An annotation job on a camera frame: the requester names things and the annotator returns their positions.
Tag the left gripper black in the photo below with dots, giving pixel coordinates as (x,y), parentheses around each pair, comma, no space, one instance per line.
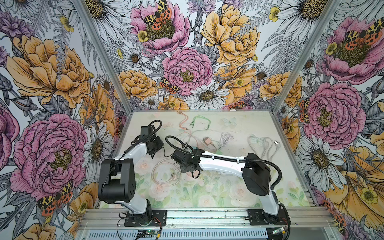
(160,144)

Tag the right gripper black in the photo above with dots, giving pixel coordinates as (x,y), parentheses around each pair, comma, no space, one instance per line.
(183,168)

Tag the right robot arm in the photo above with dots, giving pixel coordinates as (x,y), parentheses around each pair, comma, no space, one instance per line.
(260,178)

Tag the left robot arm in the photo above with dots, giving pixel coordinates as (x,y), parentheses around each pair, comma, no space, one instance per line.
(117,184)

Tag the pink charger plug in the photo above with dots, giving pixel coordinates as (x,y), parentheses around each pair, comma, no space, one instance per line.
(207,141)

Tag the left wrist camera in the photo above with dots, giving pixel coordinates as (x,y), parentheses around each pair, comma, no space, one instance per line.
(146,131)

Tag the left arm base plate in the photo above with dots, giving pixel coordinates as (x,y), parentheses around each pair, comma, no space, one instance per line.
(152,218)

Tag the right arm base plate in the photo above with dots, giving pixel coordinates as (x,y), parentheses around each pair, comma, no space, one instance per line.
(257,217)

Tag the aluminium front rail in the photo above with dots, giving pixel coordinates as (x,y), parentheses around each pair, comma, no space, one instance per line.
(300,217)

